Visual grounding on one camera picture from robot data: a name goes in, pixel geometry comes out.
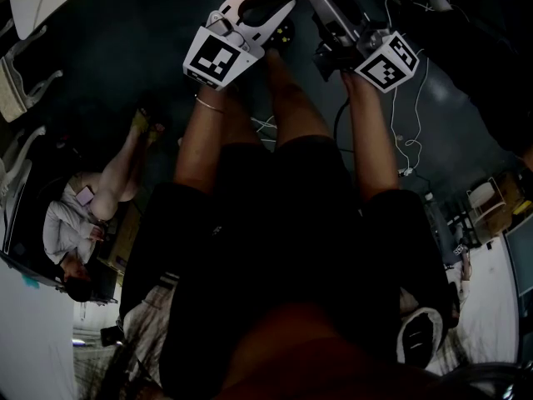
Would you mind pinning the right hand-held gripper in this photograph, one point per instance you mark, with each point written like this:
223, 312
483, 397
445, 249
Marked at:
387, 63

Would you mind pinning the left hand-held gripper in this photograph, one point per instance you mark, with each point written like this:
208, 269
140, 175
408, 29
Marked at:
216, 58

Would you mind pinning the person's left forearm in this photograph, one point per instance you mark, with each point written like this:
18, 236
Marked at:
200, 148

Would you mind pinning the person's right forearm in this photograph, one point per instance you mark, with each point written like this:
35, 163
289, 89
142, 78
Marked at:
370, 140

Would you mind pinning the person's right black shoe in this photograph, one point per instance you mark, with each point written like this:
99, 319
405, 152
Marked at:
283, 33

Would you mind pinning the person's right leg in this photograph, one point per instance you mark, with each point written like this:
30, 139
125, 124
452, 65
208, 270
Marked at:
295, 102

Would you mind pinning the person's leg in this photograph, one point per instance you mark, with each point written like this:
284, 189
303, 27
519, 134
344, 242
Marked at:
245, 119
295, 102

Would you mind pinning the person's left leg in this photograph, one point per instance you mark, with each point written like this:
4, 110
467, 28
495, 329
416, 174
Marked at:
245, 119

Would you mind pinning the person's black clothing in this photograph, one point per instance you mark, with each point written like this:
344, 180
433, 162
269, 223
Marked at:
283, 231

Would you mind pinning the pink phone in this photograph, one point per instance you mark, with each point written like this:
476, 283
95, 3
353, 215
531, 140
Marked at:
85, 195

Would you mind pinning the white ornate cushioned stool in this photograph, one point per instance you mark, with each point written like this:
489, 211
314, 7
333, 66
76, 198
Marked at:
12, 94

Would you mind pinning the brown cardboard box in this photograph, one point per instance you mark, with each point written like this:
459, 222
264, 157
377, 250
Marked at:
125, 240

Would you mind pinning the grey flat screen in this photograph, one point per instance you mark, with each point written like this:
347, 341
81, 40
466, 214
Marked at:
522, 256

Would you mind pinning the black lounge sofa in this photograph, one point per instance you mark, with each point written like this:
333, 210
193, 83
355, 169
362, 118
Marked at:
25, 223

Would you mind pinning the person's chest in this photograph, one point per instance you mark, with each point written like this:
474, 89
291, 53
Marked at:
291, 340

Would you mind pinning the white bedsheet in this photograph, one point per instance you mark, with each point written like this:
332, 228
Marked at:
491, 315

